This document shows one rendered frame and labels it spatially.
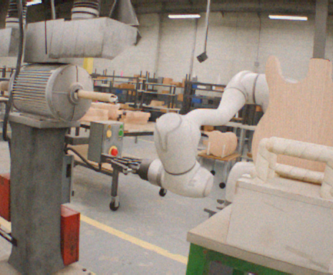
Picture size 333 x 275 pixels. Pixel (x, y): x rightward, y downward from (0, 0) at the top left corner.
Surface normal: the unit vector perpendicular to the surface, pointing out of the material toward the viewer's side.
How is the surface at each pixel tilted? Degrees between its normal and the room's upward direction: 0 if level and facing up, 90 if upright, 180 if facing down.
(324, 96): 90
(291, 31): 90
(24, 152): 90
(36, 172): 90
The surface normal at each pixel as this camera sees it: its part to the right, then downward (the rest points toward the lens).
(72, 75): 0.83, 0.04
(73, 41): -0.52, 0.04
